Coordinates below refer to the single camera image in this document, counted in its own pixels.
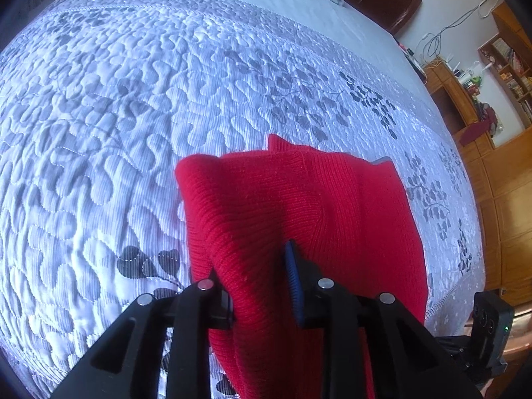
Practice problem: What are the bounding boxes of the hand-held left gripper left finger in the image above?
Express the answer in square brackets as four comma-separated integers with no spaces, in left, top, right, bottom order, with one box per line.
[50,268,237,399]

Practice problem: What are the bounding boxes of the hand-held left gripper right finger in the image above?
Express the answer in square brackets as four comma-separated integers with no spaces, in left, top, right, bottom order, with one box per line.
[283,240,483,399]

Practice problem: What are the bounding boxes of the red knitted sweater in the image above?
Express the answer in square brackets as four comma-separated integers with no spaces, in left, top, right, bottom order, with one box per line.
[175,134,429,399]

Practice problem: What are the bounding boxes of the wooden desk cabinet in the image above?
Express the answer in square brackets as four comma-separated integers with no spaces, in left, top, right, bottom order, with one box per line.
[424,6,532,312]

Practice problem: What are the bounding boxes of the dark red cloth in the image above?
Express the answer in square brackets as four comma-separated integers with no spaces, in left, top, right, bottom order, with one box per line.
[456,120,498,147]

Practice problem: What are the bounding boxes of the grey leaf-pattern quilted bedspread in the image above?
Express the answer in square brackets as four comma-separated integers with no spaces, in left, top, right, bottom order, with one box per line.
[0,0,487,399]

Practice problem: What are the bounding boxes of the row of books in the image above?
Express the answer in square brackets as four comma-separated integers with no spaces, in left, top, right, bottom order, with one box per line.
[492,38,532,123]

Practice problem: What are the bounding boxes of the white cables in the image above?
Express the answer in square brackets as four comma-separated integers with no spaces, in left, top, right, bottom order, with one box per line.
[416,0,499,65]

